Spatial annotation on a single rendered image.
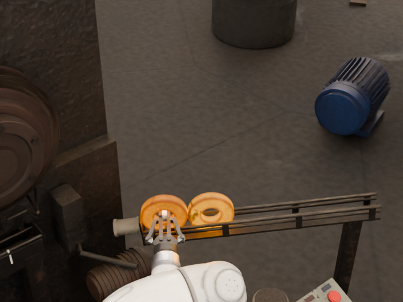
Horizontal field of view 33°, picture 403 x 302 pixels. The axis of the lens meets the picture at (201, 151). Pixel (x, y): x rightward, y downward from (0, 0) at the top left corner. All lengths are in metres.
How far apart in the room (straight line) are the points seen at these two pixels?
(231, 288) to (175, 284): 0.12
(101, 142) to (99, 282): 0.48
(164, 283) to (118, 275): 0.95
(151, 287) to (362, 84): 2.55
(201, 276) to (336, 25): 3.73
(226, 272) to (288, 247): 1.78
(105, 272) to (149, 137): 1.56
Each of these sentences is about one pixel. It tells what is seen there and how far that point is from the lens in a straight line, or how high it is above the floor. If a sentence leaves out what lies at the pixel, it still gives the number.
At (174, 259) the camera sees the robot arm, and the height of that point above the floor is 0.76.
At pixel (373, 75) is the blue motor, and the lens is 3.92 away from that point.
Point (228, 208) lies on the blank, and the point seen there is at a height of 0.75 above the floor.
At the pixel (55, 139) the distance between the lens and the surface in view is 2.10.
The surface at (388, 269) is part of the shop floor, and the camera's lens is 3.22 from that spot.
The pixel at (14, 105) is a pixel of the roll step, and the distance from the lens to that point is 1.93.
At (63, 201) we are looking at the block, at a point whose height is 0.80.
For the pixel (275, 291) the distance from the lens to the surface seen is 2.36.
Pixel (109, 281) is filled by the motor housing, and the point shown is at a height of 0.52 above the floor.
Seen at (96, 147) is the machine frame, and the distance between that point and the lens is 2.36.
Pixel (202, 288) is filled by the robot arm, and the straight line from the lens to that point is 1.46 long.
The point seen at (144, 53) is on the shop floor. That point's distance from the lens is 4.60.
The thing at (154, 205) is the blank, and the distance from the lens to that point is 2.25.
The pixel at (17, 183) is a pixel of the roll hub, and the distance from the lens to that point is 2.02.
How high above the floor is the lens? 2.31
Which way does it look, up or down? 38 degrees down
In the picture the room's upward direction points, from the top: 1 degrees clockwise
